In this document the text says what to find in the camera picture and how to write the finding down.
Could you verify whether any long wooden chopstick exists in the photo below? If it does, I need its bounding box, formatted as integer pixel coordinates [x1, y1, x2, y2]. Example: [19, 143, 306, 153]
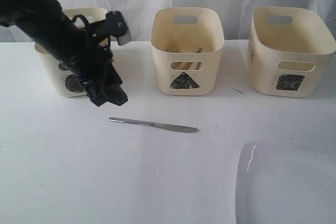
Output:
[170, 61, 203, 70]

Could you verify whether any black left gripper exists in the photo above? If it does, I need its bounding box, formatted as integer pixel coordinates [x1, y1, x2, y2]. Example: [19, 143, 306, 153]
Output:
[56, 42, 128, 107]

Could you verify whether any cream bin with circle mark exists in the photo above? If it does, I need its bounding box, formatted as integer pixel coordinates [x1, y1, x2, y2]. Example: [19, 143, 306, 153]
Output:
[34, 7, 108, 98]

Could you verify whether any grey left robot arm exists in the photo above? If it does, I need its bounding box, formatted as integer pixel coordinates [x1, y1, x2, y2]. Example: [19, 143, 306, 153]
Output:
[1, 0, 132, 106]

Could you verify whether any steel table knife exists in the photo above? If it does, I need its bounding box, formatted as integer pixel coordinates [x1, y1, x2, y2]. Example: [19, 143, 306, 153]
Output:
[109, 117, 199, 133]

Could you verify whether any cream bin with square mark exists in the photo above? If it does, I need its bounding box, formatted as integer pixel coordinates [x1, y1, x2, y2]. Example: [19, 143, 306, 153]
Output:
[247, 6, 335, 98]

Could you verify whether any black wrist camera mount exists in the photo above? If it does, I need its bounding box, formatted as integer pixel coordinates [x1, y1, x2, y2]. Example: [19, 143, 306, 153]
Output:
[87, 10, 132, 46]

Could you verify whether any cream bin with triangle mark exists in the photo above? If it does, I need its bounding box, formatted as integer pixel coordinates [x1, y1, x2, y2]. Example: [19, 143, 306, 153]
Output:
[151, 7, 225, 96]

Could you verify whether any white square plate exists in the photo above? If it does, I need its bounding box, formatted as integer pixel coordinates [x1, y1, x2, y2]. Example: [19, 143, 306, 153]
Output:
[235, 142, 335, 223]

